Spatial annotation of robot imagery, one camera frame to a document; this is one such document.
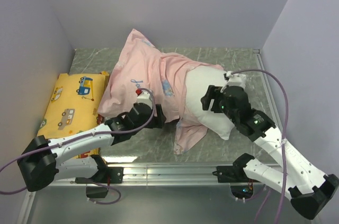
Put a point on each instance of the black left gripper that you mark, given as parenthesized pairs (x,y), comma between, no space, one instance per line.
(158,120)

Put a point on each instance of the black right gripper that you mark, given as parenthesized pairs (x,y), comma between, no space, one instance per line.
(213,92)

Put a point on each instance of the white pillow insert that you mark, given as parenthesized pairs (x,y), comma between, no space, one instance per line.
(197,82)

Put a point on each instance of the pink pillowcase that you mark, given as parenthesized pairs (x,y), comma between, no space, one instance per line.
(141,65)

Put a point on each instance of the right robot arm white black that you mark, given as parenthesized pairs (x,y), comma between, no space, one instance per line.
(307,188)

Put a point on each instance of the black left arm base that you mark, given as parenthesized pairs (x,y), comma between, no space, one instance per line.
(99,186)

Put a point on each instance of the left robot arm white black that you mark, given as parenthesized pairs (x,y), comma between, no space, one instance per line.
(47,160)

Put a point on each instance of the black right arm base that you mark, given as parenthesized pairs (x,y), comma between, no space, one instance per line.
(241,187)

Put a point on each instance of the yellow cartoon car pillow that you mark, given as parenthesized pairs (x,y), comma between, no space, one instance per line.
(73,107)

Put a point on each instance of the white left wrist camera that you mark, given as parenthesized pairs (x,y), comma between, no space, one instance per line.
(144,97)

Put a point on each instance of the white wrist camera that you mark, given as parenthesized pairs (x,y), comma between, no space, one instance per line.
(235,79)
(144,97)

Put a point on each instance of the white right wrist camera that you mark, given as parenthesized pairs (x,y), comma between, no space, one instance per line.
(235,79)

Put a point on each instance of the aluminium right side rail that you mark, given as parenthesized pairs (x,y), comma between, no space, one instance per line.
(266,77)

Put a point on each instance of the aluminium rail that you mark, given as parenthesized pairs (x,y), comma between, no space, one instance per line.
(266,77)
(179,193)

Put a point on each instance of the aluminium front rail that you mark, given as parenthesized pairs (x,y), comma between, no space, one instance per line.
(179,193)

